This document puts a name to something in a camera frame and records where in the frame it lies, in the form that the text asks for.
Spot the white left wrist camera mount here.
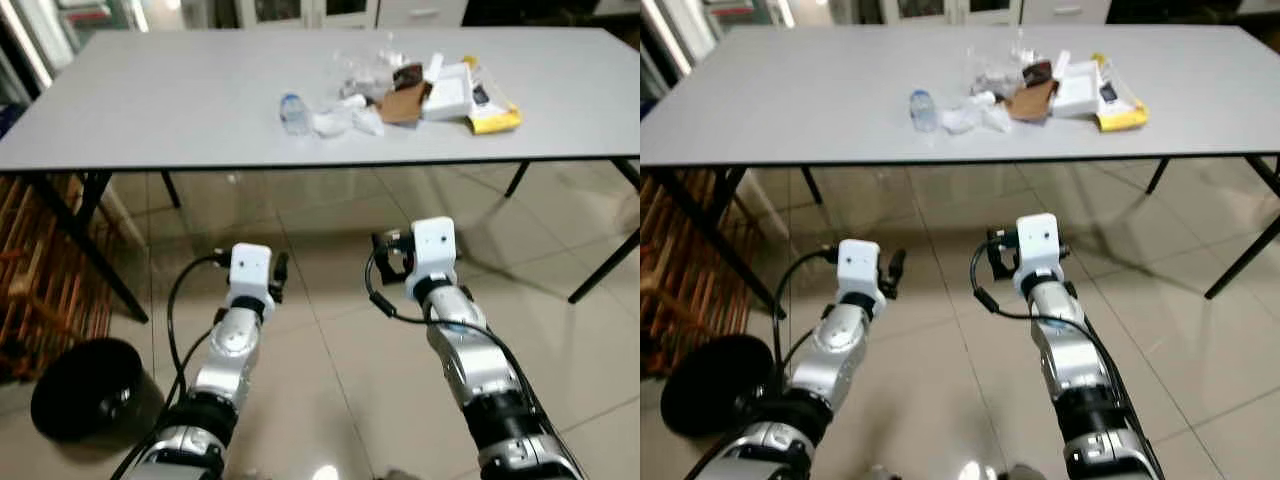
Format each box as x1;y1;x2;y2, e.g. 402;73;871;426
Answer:
228;243;275;306
836;238;889;306

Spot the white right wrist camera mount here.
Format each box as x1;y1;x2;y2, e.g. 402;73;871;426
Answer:
405;217;459;301
1012;213;1066;296

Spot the clear plastic bag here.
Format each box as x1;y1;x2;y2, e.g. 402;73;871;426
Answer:
965;42;1029;98
335;45;401;101

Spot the grey table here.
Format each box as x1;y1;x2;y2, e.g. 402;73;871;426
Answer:
640;25;1280;321
0;27;641;323

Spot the yellow packet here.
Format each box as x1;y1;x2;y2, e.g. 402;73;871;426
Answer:
465;55;523;134
1093;52;1151;133

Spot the crumpled white tissue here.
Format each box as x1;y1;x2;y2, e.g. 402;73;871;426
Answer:
310;95;386;138
940;92;1013;136

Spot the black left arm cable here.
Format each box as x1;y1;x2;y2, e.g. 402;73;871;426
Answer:
700;248;839;480
110;250;233;480

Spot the white cabinet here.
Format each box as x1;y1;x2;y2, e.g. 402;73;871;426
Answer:
860;0;1111;26
235;0;471;29

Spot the clear plastic water bottle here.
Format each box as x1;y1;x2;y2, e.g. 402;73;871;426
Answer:
280;93;311;136
910;90;939;133

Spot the wooden slatted rack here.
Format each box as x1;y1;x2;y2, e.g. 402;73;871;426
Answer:
0;172;116;381
640;168;756;376

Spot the black rubbish bin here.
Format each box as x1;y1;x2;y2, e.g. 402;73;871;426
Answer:
660;333;776;438
30;337;144;443

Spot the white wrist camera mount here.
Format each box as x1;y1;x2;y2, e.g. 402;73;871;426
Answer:
1012;213;1066;296
836;238;889;306
405;217;459;301
228;243;275;306

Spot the brown cardboard piece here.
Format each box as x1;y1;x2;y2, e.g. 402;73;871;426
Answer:
375;82;433;126
1003;80;1059;123

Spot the white cardboard box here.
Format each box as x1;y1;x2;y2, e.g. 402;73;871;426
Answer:
422;63;476;123
1050;62;1103;119

